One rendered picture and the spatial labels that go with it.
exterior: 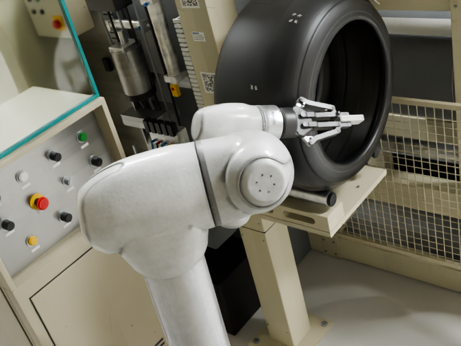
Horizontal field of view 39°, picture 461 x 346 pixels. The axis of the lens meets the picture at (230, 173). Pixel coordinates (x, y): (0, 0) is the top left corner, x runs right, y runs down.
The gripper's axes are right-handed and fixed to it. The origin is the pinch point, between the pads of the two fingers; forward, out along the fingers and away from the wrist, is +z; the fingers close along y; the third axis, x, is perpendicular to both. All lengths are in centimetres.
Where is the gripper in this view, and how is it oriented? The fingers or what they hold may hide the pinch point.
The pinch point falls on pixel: (349, 119)
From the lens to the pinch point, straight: 166.3
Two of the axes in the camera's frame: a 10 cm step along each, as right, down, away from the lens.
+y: -1.8, -9.5, 2.7
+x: -3.3, 3.1, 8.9
